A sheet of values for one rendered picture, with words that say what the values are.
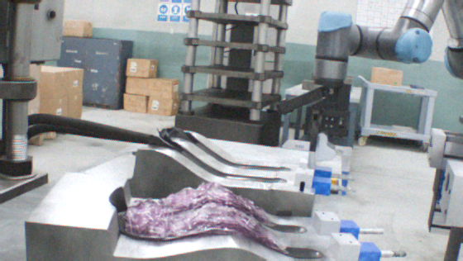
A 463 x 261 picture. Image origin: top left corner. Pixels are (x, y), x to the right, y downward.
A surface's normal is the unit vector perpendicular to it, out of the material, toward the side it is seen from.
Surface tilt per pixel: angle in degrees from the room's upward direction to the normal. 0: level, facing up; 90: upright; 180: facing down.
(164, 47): 90
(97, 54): 90
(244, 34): 90
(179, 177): 90
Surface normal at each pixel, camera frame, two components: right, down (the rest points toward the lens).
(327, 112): -0.21, 0.14
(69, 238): 0.09, 0.18
